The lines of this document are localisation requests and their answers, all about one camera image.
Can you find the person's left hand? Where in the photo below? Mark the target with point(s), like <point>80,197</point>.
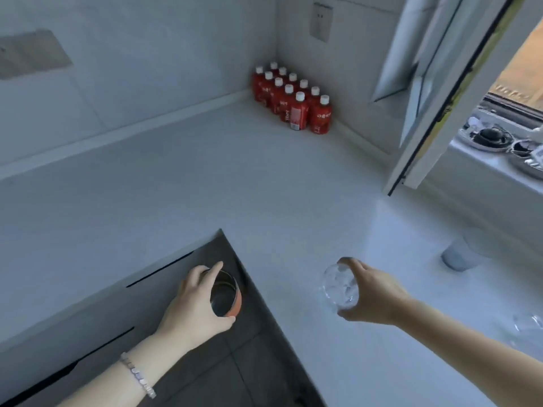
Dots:
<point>188,317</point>

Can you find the person's right hand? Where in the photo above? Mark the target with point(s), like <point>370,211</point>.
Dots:
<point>377,296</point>

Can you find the clear faceted glass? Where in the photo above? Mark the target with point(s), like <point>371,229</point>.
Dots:
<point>337,286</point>

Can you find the dark grey ribbed glass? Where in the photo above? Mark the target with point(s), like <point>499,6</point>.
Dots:
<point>460,254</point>

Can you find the person's right forearm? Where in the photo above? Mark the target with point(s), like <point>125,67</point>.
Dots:
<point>475,356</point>

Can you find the white cabinet front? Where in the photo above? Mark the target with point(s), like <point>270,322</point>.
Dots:
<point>106,309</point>

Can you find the white window sash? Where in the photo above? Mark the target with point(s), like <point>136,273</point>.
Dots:
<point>418,171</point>

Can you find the white table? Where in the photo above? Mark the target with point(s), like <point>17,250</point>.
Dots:
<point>169,186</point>

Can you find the grey window sill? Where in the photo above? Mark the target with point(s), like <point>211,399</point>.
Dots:
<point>479,173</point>

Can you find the steel plate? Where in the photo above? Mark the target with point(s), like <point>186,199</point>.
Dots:
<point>473,143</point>

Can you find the black round object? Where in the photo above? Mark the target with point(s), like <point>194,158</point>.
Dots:
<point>492,134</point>

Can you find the row of red drink bottles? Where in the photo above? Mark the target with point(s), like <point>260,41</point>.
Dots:
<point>292,105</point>

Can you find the white wall socket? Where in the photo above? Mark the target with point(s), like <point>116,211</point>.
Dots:
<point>320,27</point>

